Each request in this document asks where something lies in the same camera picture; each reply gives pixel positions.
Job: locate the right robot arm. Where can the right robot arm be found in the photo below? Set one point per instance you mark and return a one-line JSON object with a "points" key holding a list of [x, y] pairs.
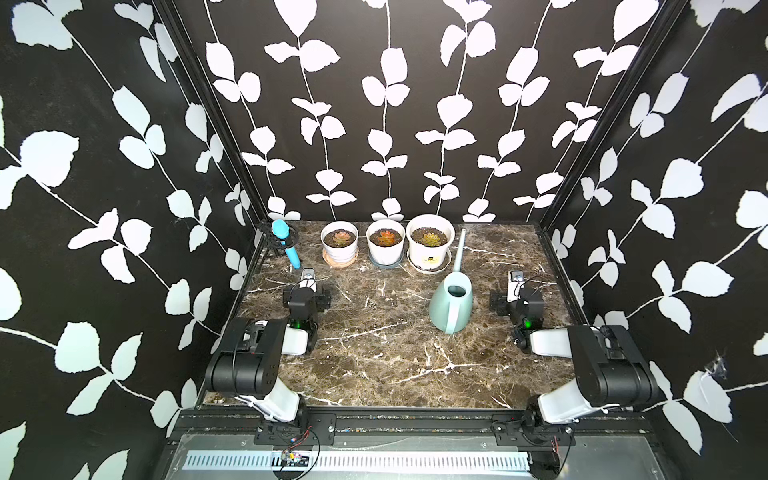
{"points": [[610, 371]]}

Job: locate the black microphone tripod stand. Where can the black microphone tripod stand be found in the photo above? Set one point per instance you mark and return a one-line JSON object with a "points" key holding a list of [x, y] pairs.
{"points": [[265, 227]]}

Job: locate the red-orange succulent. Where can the red-orange succulent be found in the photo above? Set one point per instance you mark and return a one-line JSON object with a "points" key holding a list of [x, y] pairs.
{"points": [[386, 237]]}

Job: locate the white saucer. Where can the white saucer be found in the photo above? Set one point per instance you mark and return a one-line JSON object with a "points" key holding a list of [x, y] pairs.
{"points": [[447, 262]]}

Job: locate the white ribbed round pot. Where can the white ribbed round pot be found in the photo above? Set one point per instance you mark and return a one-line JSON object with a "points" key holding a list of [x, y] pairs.
{"points": [[341, 254]]}

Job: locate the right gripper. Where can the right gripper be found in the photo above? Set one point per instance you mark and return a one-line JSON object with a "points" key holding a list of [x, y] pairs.
{"points": [[498, 302]]}

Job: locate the yellow-green succulent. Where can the yellow-green succulent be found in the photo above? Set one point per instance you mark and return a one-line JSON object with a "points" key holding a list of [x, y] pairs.
{"points": [[432, 239]]}

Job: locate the small circuit board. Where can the small circuit board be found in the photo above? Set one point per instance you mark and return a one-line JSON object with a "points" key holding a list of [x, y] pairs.
{"points": [[291, 460]]}

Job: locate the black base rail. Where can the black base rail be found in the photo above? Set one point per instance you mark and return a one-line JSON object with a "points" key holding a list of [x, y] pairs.
{"points": [[328, 424]]}

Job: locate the mint green watering can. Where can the mint green watering can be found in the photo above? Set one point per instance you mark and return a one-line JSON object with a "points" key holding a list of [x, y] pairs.
{"points": [[450, 307]]}

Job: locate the large white labelled pot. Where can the large white labelled pot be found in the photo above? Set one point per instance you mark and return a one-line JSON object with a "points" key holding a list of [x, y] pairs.
{"points": [[428, 256]]}

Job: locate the peach saucer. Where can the peach saucer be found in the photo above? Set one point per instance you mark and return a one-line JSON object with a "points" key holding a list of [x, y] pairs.
{"points": [[334, 263]]}

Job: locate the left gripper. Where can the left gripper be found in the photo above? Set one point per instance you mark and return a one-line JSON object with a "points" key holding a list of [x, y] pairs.
{"points": [[289, 294]]}

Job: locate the blue microphone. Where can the blue microphone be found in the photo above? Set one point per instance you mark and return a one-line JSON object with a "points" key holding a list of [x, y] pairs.
{"points": [[287, 241]]}

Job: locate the blue-grey saucer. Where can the blue-grey saucer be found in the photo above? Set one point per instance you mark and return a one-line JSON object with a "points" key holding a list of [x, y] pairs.
{"points": [[394, 265]]}

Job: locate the white perforated strip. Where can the white perforated strip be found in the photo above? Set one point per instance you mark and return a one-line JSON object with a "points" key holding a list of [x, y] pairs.
{"points": [[436, 462]]}

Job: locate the pink-green succulent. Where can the pink-green succulent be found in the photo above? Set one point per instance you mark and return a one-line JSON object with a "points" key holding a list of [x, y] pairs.
{"points": [[339, 238]]}

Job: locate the cream faceted pot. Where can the cream faceted pot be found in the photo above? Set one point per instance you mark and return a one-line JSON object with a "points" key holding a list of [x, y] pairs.
{"points": [[385, 255]]}

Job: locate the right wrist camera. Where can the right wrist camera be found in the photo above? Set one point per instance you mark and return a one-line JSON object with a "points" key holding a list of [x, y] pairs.
{"points": [[516, 281]]}

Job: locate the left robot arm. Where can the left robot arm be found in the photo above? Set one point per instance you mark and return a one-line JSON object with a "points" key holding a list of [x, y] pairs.
{"points": [[246, 363]]}

